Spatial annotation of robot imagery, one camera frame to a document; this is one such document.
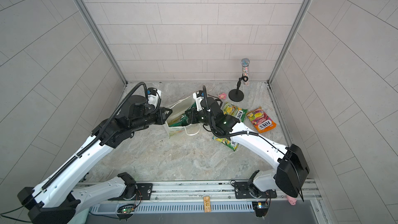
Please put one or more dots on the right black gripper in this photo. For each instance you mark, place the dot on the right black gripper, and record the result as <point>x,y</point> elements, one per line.
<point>193,117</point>

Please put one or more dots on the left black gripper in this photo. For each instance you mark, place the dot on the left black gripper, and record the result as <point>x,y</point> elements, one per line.
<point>161,118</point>

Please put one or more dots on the white paper shopping bag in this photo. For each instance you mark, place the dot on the white paper shopping bag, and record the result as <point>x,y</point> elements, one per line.
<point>179,109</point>

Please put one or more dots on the dark green snack bag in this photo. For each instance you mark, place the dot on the dark green snack bag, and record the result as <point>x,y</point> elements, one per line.
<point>180,121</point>

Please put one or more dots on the green Fox's candy bag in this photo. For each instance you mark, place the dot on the green Fox's candy bag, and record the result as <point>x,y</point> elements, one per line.
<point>235,111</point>
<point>231,144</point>

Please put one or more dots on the orange Fox's candy bag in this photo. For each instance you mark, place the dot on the orange Fox's candy bag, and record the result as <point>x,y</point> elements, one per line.
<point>261,120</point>

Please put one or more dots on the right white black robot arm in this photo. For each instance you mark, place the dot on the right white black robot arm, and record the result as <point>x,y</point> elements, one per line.
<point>290,169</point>

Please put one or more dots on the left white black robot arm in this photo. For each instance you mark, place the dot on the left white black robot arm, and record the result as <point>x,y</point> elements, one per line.
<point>56,201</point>

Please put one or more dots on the small pink toy figure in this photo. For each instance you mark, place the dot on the small pink toy figure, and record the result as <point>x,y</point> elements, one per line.
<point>223,96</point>

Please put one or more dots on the black microphone stand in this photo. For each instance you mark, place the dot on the black microphone stand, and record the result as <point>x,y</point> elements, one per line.
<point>236,95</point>

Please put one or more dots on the glitter microphone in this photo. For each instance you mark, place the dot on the glitter microphone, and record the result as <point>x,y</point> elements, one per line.
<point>245,70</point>

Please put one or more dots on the small wooden tag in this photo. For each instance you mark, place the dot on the small wooden tag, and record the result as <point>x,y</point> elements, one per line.
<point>207,204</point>

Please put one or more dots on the left circuit board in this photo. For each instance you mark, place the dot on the left circuit board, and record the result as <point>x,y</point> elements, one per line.
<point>126,209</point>

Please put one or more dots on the circuit board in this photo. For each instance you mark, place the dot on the circuit board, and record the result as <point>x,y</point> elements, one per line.
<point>260,208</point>
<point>126,209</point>

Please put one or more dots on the right circuit board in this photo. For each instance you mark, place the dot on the right circuit board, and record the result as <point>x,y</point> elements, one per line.
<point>260,208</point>

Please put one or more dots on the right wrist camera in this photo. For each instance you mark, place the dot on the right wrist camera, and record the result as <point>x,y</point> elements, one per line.
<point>199,100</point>

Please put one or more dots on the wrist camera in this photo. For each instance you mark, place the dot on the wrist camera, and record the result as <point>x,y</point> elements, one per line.
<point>154,96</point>
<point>199,100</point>

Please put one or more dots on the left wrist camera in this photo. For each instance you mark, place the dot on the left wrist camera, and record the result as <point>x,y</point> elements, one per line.
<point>154,96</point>

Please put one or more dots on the aluminium mounting rail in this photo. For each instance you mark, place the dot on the aluminium mounting rail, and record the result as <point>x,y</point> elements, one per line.
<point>166,197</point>

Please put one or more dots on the pink object on rail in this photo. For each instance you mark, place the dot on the pink object on rail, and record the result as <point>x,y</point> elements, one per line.
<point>291,200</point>

